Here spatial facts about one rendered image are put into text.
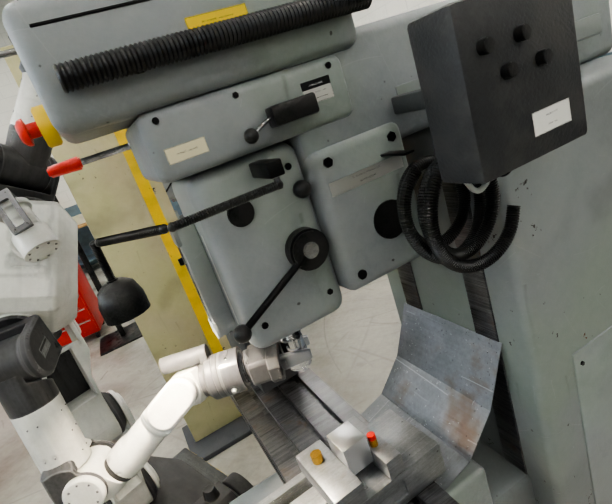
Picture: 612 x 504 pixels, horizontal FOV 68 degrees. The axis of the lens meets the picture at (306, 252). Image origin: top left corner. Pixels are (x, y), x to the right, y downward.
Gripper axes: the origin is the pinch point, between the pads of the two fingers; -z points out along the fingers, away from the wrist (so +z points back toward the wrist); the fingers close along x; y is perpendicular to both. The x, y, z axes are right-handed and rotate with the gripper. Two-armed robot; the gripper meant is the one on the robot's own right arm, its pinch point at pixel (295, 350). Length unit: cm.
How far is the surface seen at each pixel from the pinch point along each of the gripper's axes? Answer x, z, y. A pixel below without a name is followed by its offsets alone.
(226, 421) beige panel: 156, 72, 119
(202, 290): -6.2, 10.9, -20.2
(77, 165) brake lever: 1, 24, -46
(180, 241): -6.2, 11.1, -29.6
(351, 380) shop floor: 162, -8, 123
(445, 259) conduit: -18.1, -27.7, -16.9
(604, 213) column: 1, -66, -7
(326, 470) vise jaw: -13.9, 0.7, 17.5
